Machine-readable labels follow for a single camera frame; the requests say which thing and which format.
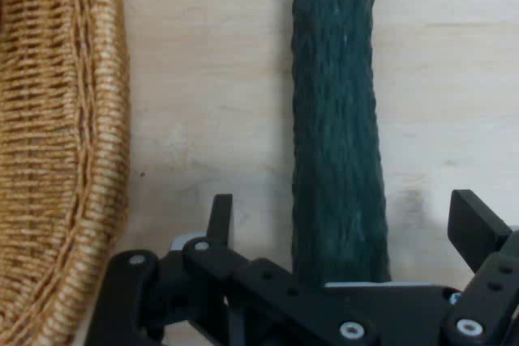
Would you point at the woven wicker basket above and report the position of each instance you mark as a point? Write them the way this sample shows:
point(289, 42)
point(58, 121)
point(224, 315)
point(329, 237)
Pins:
point(52, 139)

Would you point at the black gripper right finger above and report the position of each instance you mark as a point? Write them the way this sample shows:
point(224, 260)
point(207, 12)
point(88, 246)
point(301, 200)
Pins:
point(486, 293)

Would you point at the bamboo cutting board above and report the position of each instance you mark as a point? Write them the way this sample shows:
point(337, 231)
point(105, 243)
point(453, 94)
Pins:
point(211, 78)

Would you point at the dark green cucumber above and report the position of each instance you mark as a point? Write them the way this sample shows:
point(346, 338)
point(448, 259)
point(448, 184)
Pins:
point(336, 119)

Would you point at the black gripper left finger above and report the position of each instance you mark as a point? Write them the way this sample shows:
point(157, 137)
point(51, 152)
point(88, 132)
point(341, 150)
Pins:
point(259, 301)

